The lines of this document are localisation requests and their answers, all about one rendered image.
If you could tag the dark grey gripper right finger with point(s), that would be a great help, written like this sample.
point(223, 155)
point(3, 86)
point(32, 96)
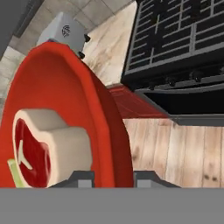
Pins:
point(145, 178)

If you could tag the black stove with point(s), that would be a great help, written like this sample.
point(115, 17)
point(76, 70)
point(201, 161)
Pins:
point(178, 49)

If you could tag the grey toaster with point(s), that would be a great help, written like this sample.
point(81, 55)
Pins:
point(65, 30)

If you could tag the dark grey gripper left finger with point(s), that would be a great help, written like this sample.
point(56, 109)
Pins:
point(81, 178)

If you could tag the red bowl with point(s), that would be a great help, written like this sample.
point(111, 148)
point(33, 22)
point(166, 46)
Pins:
point(73, 96)

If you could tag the raw steak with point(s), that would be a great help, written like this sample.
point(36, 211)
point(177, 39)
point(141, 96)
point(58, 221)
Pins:
point(52, 148)

